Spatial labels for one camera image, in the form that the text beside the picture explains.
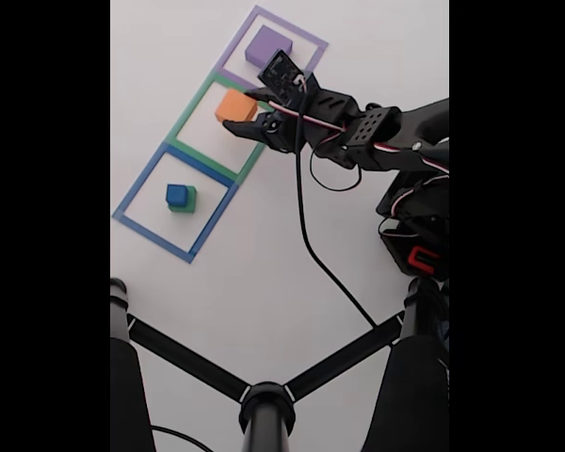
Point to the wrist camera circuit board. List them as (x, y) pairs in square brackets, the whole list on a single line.
[(282, 75)]

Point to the orange block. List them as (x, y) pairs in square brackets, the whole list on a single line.
[(235, 106)]

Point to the black tripod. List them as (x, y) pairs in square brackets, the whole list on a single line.
[(266, 414)]

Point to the large purple block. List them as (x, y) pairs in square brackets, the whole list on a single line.
[(263, 44)]

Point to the small blue cube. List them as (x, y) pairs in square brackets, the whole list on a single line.
[(175, 194)]

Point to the purple tape square frame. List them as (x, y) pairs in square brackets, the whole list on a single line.
[(230, 52)]

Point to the blue tape square frame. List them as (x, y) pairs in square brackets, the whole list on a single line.
[(142, 181)]

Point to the green tape square frame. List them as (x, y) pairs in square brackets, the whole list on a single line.
[(193, 109)]

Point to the green block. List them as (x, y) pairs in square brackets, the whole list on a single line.
[(190, 200)]

